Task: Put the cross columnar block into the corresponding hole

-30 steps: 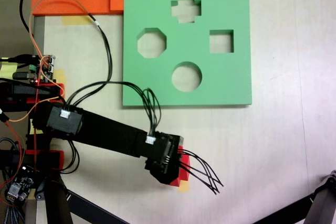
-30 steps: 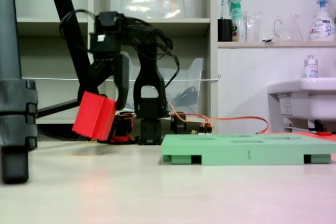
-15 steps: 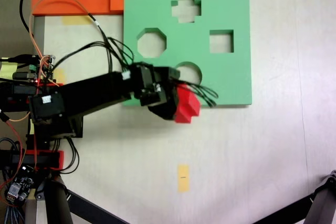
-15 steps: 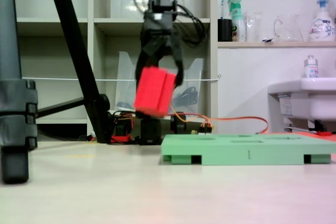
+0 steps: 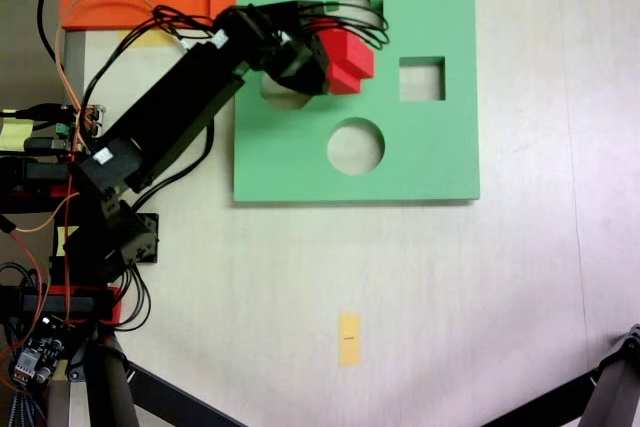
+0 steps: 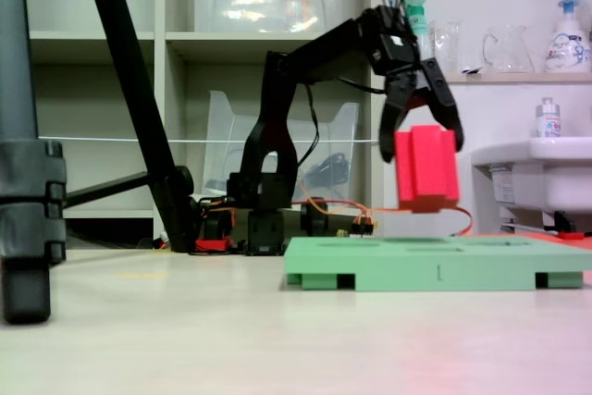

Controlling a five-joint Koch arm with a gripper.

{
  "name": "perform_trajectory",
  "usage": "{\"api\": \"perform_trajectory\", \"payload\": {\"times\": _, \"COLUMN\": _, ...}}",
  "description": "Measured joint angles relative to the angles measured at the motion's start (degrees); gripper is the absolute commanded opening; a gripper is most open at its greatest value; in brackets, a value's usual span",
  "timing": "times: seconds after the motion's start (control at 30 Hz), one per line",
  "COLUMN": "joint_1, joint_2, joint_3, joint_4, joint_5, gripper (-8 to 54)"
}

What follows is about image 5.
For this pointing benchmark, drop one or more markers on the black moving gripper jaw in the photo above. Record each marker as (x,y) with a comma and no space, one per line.
(317,82)

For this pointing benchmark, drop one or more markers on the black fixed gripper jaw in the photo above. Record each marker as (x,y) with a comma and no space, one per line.
(315,22)

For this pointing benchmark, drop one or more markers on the red cross columnar block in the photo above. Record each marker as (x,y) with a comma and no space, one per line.
(350,62)

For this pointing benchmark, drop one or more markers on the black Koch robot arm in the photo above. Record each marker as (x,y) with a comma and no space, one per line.
(175,97)

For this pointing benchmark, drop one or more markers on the red table clamp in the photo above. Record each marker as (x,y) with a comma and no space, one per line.
(107,304)
(30,192)

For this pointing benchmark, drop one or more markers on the yellow sticky note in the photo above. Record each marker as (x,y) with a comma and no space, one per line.
(145,39)
(64,239)
(15,133)

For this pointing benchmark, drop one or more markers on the black tripod leg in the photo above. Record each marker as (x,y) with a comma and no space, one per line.
(617,382)
(112,387)

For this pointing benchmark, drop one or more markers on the green shape hole board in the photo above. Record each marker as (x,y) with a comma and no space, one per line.
(425,157)

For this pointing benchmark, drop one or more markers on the power converter circuit board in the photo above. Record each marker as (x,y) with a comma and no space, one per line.
(37,359)

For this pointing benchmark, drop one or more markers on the motor driver circuit board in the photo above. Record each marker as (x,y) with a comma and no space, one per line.
(82,124)

